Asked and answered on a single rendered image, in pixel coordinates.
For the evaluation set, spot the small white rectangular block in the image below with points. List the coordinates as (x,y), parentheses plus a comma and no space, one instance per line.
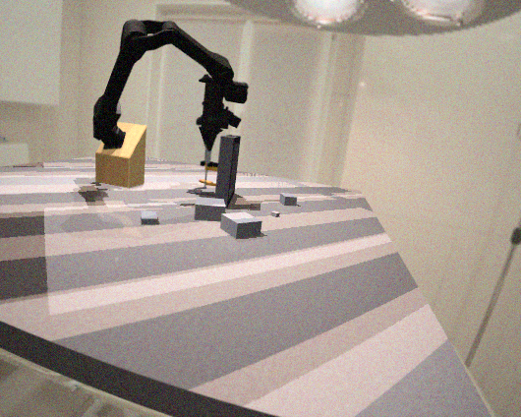
(149,218)

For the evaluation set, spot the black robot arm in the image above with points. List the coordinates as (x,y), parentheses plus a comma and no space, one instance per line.
(135,41)

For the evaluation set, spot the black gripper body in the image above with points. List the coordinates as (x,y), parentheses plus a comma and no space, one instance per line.
(212,111)

